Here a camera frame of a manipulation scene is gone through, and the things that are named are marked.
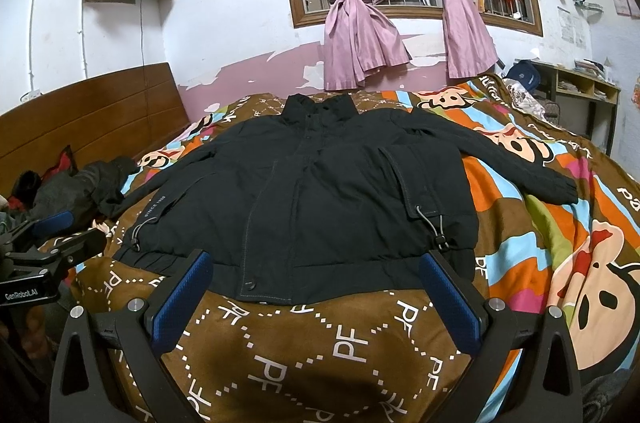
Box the colourful cartoon bed quilt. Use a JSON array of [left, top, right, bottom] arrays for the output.
[[70, 74, 639, 422]]

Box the red pillow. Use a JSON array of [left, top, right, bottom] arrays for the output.
[[41, 145, 78, 183]]

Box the black padded jacket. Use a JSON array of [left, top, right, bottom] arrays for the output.
[[116, 95, 578, 305]]

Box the floral cloth bundle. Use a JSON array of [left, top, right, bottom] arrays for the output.
[[502, 78, 546, 120]]

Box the dark clothes pile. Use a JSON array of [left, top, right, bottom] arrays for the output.
[[1, 157, 139, 235]]

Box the brown wooden headboard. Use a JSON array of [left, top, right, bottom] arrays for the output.
[[1, 62, 189, 196]]

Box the wooden shelf desk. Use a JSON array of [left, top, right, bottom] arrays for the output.
[[532, 60, 620, 156]]

